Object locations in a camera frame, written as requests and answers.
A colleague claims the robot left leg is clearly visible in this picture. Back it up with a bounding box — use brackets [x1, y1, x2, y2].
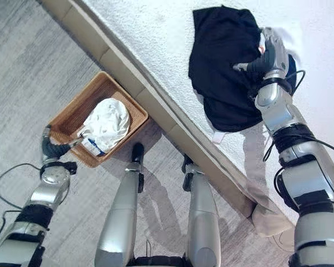
[94, 142, 145, 267]

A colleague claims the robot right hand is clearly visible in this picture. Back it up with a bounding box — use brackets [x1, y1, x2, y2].
[232, 27, 289, 80]

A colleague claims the black garment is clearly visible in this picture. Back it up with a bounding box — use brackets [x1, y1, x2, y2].
[188, 5, 297, 133]

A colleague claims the robot right leg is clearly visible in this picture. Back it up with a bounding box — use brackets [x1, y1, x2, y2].
[181, 154, 222, 267]

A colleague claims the beige bed frame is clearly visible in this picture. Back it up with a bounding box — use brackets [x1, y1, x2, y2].
[41, 0, 254, 219]

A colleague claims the brown wicker basket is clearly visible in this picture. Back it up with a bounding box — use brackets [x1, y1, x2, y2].
[46, 71, 150, 169]

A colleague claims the black robot waist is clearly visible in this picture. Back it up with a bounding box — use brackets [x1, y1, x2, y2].
[127, 255, 190, 267]

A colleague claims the white garment with blue print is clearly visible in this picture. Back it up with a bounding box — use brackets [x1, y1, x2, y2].
[77, 97, 131, 157]

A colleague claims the robot leg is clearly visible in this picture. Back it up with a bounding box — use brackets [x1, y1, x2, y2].
[94, 142, 145, 267]
[181, 154, 222, 267]

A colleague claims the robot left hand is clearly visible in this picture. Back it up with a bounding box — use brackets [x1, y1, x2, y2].
[41, 124, 84, 162]

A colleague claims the white bed sheet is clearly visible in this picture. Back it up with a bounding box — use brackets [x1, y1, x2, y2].
[73, 0, 334, 223]

